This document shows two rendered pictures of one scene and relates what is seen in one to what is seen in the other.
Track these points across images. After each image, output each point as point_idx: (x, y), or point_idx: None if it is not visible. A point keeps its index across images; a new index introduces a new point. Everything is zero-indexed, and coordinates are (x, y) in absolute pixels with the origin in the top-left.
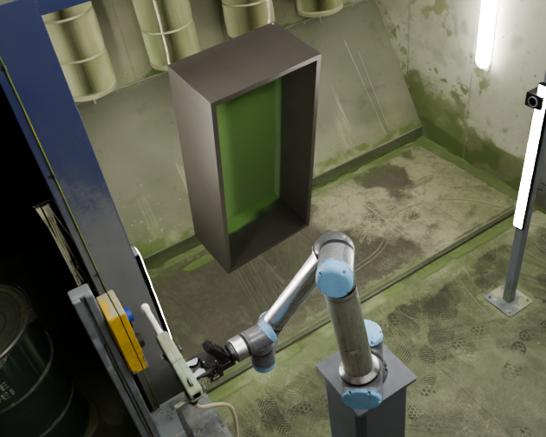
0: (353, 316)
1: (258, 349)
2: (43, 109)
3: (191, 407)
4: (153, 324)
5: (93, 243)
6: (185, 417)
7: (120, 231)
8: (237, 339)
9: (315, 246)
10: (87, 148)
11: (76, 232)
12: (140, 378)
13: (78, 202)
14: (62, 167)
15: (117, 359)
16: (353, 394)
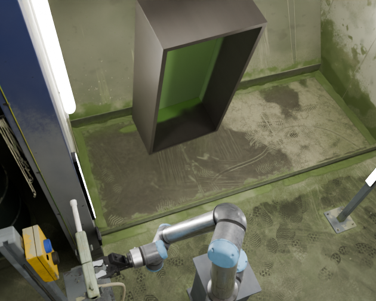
0: (228, 275)
1: (151, 263)
2: (2, 51)
3: None
4: (76, 221)
5: (38, 152)
6: None
7: (62, 146)
8: (136, 253)
9: (215, 212)
10: (42, 86)
11: (24, 144)
12: (65, 231)
13: (28, 124)
14: (17, 98)
15: (33, 272)
16: None
